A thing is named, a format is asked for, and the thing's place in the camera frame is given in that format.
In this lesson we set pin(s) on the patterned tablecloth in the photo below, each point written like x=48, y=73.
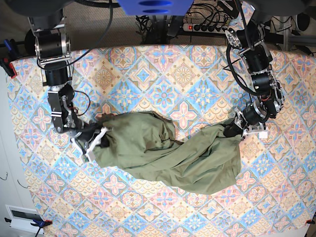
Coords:
x=275, y=193

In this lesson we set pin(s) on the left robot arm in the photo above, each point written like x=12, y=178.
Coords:
x=257, y=58

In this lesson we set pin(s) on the white power strip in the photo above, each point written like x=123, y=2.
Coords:
x=204, y=28

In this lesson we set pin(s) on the blue clamp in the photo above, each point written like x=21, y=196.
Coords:
x=6, y=62
x=39, y=223

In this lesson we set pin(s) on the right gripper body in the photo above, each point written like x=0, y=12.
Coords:
x=87, y=139

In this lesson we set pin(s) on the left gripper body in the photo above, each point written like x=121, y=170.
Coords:
x=251, y=121

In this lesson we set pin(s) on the red clamp lower right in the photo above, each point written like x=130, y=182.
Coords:
x=310, y=222

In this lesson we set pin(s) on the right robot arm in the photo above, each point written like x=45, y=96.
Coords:
x=53, y=51

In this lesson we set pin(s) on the blue clamp lower left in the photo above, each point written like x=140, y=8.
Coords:
x=39, y=223

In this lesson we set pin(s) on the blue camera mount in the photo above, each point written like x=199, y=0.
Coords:
x=155, y=7

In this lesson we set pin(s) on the blue clamp upper left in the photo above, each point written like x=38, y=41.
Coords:
x=6, y=62

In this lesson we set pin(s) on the green t-shirt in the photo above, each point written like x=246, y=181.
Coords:
x=143, y=144

